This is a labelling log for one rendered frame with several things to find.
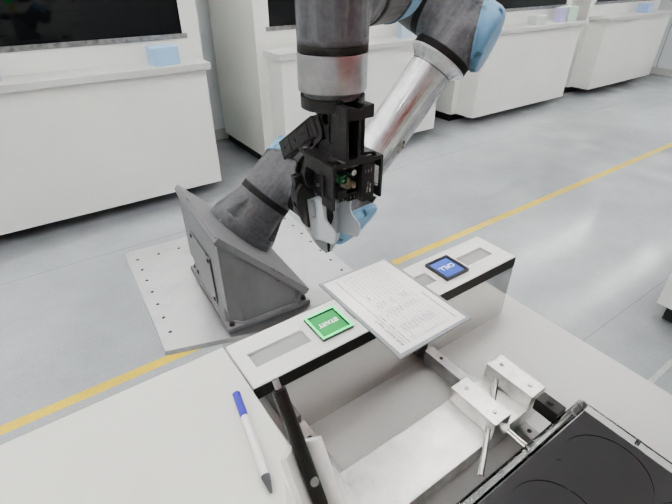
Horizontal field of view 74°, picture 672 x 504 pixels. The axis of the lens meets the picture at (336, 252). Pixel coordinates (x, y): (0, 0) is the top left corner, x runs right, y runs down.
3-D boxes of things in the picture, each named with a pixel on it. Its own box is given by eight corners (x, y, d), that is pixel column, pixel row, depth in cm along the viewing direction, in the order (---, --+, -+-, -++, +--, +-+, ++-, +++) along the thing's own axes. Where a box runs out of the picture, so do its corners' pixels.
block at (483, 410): (507, 426, 63) (512, 412, 61) (491, 438, 61) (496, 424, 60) (463, 389, 68) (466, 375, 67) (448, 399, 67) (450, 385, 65)
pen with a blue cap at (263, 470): (275, 487, 46) (239, 389, 56) (266, 491, 45) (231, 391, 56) (276, 493, 46) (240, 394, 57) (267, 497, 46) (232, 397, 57)
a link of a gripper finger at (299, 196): (298, 231, 56) (295, 165, 52) (292, 226, 57) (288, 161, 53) (329, 220, 59) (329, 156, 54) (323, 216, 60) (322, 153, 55)
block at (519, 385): (541, 399, 67) (546, 386, 65) (527, 410, 65) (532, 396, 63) (497, 366, 72) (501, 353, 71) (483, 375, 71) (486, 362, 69)
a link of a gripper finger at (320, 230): (327, 275, 57) (327, 210, 52) (303, 254, 61) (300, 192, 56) (347, 267, 58) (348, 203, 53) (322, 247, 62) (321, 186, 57)
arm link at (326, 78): (283, 49, 47) (345, 43, 51) (285, 94, 50) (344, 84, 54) (322, 59, 42) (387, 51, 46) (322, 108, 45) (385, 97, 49)
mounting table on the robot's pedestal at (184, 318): (137, 294, 119) (124, 253, 112) (286, 247, 138) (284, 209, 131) (186, 417, 86) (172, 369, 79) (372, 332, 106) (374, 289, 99)
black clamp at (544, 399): (562, 417, 64) (567, 405, 62) (553, 425, 63) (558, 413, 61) (540, 401, 66) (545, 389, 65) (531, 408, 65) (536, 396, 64)
